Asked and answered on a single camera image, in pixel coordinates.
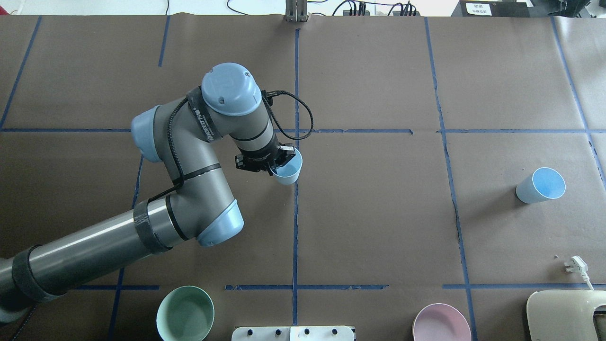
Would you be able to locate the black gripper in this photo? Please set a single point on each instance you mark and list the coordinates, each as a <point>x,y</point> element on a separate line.
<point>268,160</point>

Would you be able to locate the light blue cup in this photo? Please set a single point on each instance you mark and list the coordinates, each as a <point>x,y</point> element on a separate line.
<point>290,171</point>
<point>543,184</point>

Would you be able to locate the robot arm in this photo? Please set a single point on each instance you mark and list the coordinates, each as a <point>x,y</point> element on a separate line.
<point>200,204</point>

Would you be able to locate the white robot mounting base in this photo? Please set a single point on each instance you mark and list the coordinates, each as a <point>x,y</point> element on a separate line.
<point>294,333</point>

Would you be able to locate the green bowl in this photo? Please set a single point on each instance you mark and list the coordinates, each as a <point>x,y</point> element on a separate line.
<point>185,314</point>

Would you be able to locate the black power strip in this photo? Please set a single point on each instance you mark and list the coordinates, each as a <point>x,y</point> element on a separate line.
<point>354,8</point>

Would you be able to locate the pink bowl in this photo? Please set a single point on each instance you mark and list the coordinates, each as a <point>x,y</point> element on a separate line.
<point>440,322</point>

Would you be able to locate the black box with label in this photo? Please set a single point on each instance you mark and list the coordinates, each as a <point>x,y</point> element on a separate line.
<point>490,8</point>

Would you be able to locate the cream toaster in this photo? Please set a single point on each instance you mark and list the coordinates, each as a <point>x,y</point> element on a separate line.
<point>566,315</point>

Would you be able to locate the white power plug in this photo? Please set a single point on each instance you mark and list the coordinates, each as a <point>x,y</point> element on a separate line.
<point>576,264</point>

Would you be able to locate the aluminium frame post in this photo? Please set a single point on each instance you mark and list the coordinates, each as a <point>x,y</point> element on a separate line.
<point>296,11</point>

